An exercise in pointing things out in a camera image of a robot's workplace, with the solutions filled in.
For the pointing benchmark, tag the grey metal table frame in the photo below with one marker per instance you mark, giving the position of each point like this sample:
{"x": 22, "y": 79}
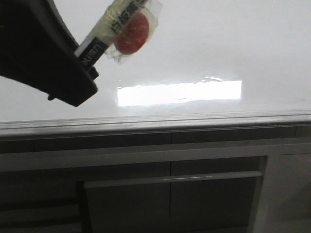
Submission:
{"x": 254, "y": 186}

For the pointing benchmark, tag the white whiteboard with grey frame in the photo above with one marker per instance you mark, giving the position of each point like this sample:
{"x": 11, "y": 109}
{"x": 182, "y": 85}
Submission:
{"x": 210, "y": 64}

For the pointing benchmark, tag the white black whiteboard marker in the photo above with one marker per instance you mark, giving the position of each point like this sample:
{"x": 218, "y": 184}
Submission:
{"x": 118, "y": 15}

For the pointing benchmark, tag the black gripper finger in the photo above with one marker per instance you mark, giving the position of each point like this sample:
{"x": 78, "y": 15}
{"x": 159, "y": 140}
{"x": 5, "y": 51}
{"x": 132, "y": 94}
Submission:
{"x": 37, "y": 49}

